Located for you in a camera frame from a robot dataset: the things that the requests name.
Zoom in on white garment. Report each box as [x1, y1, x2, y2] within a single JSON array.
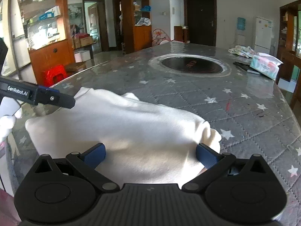
[[25, 87, 221, 186]]

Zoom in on white gloved left hand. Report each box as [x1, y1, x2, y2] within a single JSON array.
[[0, 96, 22, 143]]

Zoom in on red plastic stool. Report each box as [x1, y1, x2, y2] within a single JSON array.
[[42, 65, 67, 87]]

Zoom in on grey star quilted table cover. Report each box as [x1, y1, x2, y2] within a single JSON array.
[[14, 42, 300, 225]]

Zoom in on cardboard box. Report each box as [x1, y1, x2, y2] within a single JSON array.
[[73, 36, 94, 48]]

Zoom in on left wooden display cabinet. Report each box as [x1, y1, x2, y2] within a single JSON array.
[[7, 0, 76, 85]]

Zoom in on round black induction cooktop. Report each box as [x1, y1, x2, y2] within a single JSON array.
[[148, 54, 232, 78]]

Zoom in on black flat item on table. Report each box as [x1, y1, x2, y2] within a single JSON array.
[[233, 62, 261, 75]]

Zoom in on pastel tissue box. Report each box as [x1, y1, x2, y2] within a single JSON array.
[[250, 53, 283, 81]]

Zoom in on crumpled patterned cloth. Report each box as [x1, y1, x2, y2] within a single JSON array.
[[228, 45, 256, 58]]

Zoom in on centre wooden shelf cabinet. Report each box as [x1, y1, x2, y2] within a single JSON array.
[[121, 0, 152, 54]]

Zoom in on wooden shelf cabinet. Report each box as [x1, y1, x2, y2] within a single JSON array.
[[121, 0, 152, 54], [276, 0, 301, 110]]

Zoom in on pink patterned play tent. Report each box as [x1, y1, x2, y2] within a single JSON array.
[[152, 29, 172, 47]]

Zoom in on blue water dispenser bottle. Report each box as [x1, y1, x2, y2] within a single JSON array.
[[237, 17, 246, 31]]

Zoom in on right wooden shelf cabinet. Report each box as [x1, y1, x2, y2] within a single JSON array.
[[276, 0, 301, 110]]

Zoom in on white refrigerator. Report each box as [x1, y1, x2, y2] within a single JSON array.
[[254, 17, 272, 54]]

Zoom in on dark wooden door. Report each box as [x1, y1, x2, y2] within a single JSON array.
[[184, 0, 217, 47]]

